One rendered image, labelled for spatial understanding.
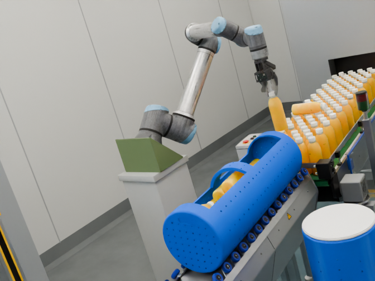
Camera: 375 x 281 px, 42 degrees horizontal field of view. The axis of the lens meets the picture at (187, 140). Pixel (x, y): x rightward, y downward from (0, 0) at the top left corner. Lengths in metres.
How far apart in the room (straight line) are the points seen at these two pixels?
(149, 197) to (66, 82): 2.36
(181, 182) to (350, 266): 1.39
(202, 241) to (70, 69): 3.44
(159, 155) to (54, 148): 2.22
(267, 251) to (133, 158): 1.12
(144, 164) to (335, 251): 1.40
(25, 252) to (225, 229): 1.76
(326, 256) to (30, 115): 3.47
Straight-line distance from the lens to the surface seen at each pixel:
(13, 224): 3.31
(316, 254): 1.97
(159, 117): 3.01
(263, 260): 2.20
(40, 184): 4.86
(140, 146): 2.89
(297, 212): 2.53
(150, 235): 3.14
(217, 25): 2.62
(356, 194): 2.76
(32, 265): 3.42
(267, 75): 2.57
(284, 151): 2.45
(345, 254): 1.92
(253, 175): 2.19
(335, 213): 2.06
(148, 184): 2.92
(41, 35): 4.99
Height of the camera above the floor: 1.98
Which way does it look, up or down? 15 degrees down
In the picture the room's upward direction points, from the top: 16 degrees counter-clockwise
